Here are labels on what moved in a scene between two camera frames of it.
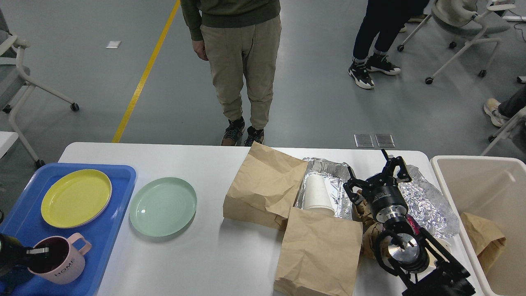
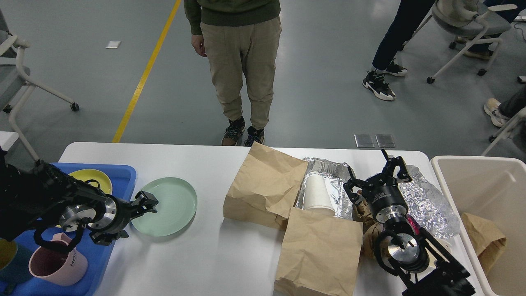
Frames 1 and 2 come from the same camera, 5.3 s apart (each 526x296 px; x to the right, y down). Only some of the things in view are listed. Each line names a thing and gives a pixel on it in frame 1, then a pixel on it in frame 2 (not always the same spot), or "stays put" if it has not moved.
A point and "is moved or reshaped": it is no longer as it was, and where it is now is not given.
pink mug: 65,263 is moved or reshaped
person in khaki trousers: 240,39 stays put
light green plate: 162,206 stays put
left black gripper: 13,254 -> 118,213
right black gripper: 383,194 stays put
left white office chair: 15,88 stays put
